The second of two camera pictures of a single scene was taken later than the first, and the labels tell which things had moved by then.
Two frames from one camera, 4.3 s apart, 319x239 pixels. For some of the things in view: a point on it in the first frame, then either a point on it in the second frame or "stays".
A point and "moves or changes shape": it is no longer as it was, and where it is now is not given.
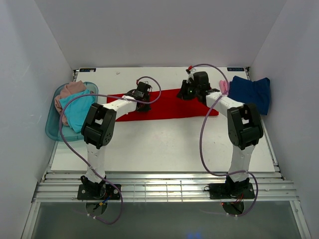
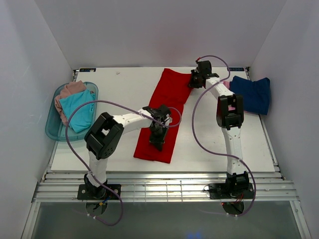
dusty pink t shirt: [69, 89] stays
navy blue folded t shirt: [246, 91] stays
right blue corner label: [235, 68] stays
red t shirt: [165, 104] moves or changes shape
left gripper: [147, 108] → [159, 142]
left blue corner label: [87, 69] stays
